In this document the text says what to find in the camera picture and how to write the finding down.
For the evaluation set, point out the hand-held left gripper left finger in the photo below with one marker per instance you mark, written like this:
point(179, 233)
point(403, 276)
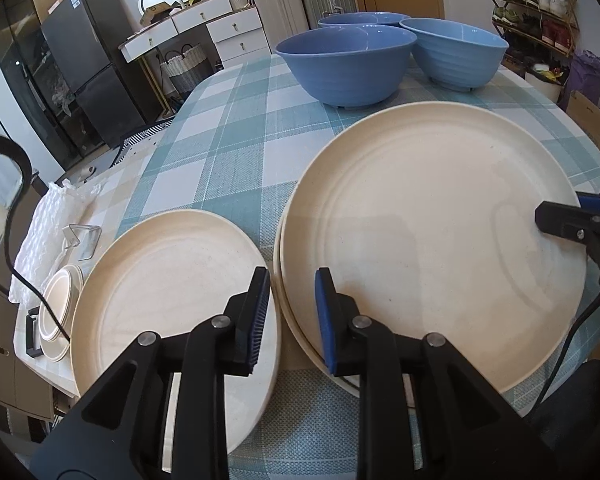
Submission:
point(254, 320)

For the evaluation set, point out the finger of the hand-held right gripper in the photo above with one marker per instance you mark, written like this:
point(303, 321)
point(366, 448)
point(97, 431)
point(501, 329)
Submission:
point(562, 220)
point(597, 204)

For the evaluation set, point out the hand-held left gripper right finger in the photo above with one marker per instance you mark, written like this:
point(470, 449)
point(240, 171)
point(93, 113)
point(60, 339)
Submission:
point(325, 320)

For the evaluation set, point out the large cream plate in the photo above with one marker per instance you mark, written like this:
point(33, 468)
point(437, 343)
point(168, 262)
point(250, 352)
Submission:
point(170, 285)
point(430, 235)
point(279, 280)

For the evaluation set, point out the blue bowl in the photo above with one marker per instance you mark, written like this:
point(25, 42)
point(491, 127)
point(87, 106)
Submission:
point(455, 57)
point(345, 65)
point(365, 20)

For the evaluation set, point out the large cardboard box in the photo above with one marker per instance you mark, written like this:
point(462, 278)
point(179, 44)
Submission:
point(592, 120)

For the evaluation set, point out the purple bag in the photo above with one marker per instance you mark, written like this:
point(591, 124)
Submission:
point(585, 77)

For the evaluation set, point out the white waste bin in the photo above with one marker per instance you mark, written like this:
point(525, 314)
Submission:
point(545, 87)

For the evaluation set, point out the clear plastic holder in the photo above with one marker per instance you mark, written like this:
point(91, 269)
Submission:
point(87, 242)

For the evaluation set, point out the small cream plate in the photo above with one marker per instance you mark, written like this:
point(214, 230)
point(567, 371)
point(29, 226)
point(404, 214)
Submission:
point(52, 349)
point(62, 295)

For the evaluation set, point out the gold shoe rack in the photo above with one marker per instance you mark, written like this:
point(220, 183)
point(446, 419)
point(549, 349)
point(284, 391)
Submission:
point(572, 10)

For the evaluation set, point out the rows of shelved shoes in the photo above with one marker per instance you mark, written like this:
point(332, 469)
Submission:
point(530, 0)

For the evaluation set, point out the small black device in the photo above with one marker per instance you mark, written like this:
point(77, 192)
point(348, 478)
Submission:
point(32, 332)

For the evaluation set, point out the white bubble wrap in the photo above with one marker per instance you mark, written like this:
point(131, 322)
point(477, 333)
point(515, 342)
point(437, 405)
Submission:
point(45, 230)

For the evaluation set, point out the wooden side cabinet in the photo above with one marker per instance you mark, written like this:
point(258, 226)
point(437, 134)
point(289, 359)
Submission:
point(5, 350)

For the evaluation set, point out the woven laundry basket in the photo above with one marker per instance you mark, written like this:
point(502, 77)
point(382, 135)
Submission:
point(185, 70)

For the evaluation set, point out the white dresser with drawers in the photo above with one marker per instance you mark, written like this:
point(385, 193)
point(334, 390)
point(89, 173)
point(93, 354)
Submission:
point(230, 35)

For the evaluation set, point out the black refrigerator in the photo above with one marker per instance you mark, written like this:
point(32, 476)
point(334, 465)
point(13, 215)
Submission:
point(90, 60)

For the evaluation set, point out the white suitcase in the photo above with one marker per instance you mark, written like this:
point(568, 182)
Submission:
point(277, 10)

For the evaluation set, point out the dark glass cabinet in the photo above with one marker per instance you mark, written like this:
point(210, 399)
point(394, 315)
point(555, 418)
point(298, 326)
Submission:
point(25, 85)

